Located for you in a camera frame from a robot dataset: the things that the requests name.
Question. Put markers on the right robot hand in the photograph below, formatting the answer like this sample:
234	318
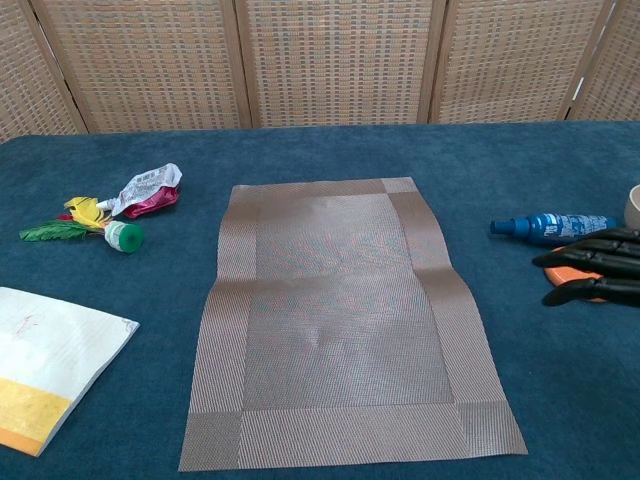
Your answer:
615	260

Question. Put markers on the beige bowl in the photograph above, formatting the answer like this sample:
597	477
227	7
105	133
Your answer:
634	210

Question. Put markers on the brown woven placemat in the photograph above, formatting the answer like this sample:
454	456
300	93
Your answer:
350	325

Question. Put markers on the orange disc with hole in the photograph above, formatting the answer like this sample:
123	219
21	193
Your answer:
565	274

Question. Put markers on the blue spray bottle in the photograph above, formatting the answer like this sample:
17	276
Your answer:
550	227

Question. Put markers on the blue carpet table cover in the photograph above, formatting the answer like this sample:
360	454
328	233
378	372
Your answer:
320	150

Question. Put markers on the woven bamboo folding screen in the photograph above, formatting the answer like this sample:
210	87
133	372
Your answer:
330	60

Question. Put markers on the crumpled silver and pink pouch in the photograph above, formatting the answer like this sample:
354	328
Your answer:
145	190

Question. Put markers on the feather shuttlecock with green base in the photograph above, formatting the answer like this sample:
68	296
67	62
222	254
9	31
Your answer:
127	237

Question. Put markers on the white and yellow book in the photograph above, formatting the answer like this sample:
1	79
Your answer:
50	350

